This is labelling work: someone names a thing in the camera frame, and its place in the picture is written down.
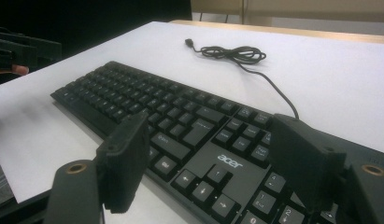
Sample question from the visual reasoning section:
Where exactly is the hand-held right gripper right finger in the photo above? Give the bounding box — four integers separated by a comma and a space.
268, 113, 348, 215

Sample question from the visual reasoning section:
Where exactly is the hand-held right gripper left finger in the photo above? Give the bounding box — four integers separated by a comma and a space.
95, 111, 150, 216

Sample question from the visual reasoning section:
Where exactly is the black computer keyboard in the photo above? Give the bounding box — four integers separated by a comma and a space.
50, 60, 384, 224

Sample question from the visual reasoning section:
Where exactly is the white table cover board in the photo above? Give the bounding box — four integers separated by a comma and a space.
0, 21, 384, 224

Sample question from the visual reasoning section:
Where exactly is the beige wooden shelf unit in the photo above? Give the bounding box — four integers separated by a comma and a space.
191, 0, 384, 23

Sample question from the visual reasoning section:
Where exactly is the black keyboard cable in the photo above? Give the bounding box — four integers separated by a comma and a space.
184, 37, 300, 120

